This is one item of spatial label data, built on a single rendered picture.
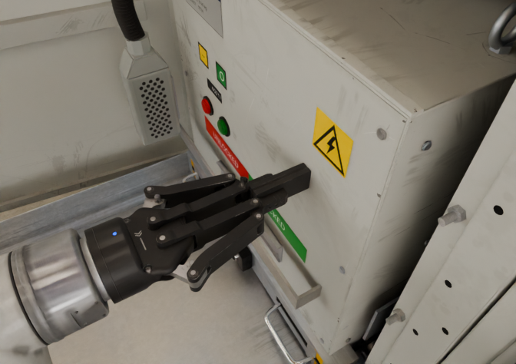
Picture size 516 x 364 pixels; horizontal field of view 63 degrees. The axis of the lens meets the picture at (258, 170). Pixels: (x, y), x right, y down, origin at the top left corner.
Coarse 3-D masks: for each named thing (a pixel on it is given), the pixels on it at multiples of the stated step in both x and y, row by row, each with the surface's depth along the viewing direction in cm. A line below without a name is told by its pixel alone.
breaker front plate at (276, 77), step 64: (256, 0) 43; (192, 64) 70; (256, 64) 49; (320, 64) 37; (192, 128) 86; (256, 128) 56; (384, 128) 33; (320, 192) 46; (320, 256) 53; (320, 320) 62
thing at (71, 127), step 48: (0, 0) 68; (48, 0) 71; (96, 0) 74; (144, 0) 77; (0, 48) 71; (48, 48) 76; (96, 48) 80; (0, 96) 78; (48, 96) 82; (96, 96) 86; (0, 144) 85; (48, 144) 89; (96, 144) 94; (0, 192) 93; (48, 192) 94
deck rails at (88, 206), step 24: (144, 168) 92; (168, 168) 95; (96, 192) 89; (120, 192) 93; (24, 216) 84; (48, 216) 87; (72, 216) 90; (96, 216) 91; (0, 240) 85; (24, 240) 87
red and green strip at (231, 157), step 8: (208, 120) 74; (208, 128) 76; (216, 136) 73; (224, 144) 71; (224, 152) 73; (232, 152) 69; (232, 160) 70; (240, 168) 68; (240, 176) 69; (248, 176) 66; (272, 216) 63; (280, 216) 60; (280, 224) 61; (288, 232) 60; (288, 240) 61; (296, 240) 58; (296, 248) 59; (304, 248) 57; (304, 256) 58
